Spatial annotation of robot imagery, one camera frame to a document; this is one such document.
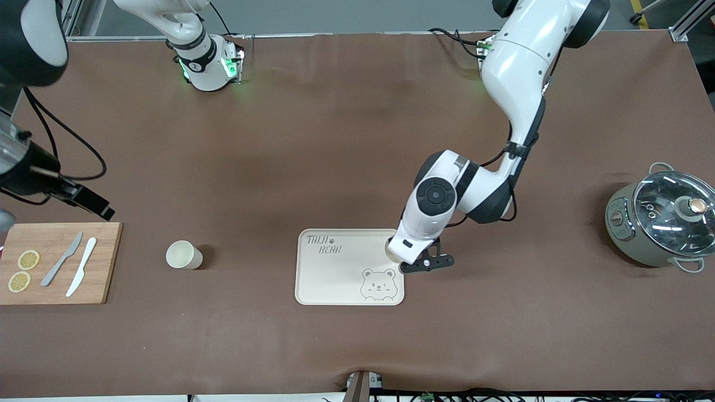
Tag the grey plastic knife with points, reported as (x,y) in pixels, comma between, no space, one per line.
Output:
(58,262)

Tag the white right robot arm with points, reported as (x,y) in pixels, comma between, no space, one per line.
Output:
(195,56)

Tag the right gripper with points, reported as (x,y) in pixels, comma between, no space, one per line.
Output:
(29,172)

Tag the lemon slice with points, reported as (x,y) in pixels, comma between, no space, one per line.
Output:
(28,259)
(19,281)

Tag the glass pot lid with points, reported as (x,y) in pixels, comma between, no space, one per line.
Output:
(665,212)

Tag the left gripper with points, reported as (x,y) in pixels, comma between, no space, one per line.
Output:
(390,239)

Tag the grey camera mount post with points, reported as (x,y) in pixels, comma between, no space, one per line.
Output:
(360,388)

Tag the aluminium frame profile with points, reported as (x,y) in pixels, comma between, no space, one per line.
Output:
(690,19)
(72,19)

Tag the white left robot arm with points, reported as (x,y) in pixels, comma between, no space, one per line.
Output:
(514,72)

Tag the white IKEA cup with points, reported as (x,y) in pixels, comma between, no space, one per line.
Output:
(390,251)
(181,254)

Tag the white plastic knife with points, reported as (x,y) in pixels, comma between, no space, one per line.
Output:
(82,265)

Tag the grey green cooking pot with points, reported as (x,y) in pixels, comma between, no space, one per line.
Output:
(623,234)

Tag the beige bear print tray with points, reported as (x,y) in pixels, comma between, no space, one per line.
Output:
(335,273)

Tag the brown table cover sheet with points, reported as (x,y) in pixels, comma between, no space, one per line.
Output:
(279,139)

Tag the wooden cutting board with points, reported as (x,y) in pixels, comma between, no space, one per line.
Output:
(106,262)

